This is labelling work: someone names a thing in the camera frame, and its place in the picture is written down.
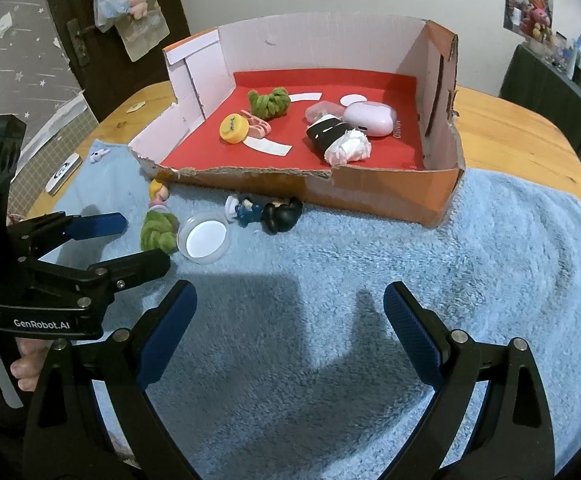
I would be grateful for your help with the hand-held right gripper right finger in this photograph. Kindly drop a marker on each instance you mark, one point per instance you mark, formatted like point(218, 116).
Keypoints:
point(415, 335)

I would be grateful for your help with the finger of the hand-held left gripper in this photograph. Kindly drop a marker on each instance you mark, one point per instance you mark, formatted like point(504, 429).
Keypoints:
point(135, 266)
point(100, 223)

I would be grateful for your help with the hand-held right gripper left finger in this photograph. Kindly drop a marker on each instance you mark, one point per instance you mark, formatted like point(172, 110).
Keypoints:
point(165, 335)

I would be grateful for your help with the green pipe cleaner toy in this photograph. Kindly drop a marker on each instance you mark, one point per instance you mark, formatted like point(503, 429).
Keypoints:
point(270, 102)
point(158, 232)

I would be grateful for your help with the orange cardboard box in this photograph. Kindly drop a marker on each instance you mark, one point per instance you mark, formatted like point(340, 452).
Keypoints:
point(370, 195)

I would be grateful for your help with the yellow bottle cap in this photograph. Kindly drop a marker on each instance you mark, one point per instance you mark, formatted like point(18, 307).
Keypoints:
point(233, 129)

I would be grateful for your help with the pink clothespin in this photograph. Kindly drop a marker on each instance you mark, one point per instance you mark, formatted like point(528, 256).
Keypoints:
point(260, 127)

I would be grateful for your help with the pink earbud case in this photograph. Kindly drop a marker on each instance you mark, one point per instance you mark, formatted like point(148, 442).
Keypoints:
point(370, 119)

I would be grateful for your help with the person's left hand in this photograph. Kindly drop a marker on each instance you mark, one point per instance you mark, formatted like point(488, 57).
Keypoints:
point(28, 372)

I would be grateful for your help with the grid-patterned mat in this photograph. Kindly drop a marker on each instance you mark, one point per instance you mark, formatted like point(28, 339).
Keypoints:
point(40, 160)

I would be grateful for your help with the white black device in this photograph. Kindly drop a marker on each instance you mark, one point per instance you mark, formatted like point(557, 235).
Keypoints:
point(64, 172)

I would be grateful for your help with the blonde doll figurine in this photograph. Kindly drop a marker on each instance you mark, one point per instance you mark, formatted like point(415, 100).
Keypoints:
point(159, 192)

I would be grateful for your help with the small white bunny toy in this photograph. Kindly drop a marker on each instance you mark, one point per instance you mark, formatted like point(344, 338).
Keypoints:
point(99, 156)

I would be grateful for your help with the clear round plastic lid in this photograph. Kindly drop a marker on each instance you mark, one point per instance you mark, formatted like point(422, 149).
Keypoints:
point(203, 240)

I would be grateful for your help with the blue fleece towel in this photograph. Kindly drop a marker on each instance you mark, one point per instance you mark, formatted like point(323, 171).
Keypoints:
point(420, 250)

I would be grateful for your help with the small oval sticker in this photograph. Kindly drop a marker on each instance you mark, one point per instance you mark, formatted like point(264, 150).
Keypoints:
point(135, 106)

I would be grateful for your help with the dark-haired figurine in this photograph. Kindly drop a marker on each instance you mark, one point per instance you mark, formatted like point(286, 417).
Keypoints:
point(280, 217)

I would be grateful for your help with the clear hanging plastic bag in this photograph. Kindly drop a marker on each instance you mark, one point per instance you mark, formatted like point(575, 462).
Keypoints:
point(143, 35)

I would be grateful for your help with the pink plush toy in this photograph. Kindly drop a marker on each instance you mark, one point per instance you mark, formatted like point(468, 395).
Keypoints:
point(135, 0)

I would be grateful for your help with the small clear plastic container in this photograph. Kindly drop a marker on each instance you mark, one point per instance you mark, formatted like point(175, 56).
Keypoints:
point(320, 110)

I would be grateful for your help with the table with dark cloth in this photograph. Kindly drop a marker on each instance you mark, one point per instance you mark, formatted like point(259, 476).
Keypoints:
point(535, 80)

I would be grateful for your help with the row of assorted shelf goods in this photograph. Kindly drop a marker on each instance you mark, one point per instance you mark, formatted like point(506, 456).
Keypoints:
point(580, 60)

